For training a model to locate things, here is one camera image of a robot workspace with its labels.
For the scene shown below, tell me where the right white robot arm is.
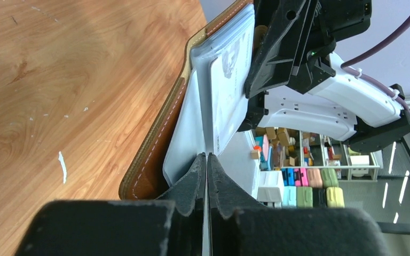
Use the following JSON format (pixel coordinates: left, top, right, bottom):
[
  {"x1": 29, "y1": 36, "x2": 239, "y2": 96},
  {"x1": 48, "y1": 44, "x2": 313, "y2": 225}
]
[{"x1": 239, "y1": 1, "x2": 410, "y2": 153}]

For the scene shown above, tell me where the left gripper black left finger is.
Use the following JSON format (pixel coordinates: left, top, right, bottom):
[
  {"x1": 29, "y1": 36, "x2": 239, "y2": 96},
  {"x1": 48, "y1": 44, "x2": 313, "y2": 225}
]
[{"x1": 16, "y1": 153, "x2": 207, "y2": 255}]

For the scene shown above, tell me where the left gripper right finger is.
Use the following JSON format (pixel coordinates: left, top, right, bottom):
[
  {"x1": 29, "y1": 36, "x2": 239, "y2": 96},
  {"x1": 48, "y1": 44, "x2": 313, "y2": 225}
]
[{"x1": 207, "y1": 154, "x2": 389, "y2": 255}]

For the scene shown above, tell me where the shelf with colourful boxes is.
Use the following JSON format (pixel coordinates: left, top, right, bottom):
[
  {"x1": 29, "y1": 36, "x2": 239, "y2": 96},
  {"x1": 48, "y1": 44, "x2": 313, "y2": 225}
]
[{"x1": 250, "y1": 127, "x2": 383, "y2": 207}]

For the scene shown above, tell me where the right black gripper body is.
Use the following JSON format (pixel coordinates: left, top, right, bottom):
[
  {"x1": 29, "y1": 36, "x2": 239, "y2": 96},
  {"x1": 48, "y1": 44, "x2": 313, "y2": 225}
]
[{"x1": 287, "y1": 1, "x2": 336, "y2": 94}]

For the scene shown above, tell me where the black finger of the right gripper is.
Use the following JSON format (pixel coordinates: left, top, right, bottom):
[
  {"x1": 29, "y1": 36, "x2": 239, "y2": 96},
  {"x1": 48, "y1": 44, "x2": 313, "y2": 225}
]
[{"x1": 245, "y1": 0, "x2": 311, "y2": 99}]

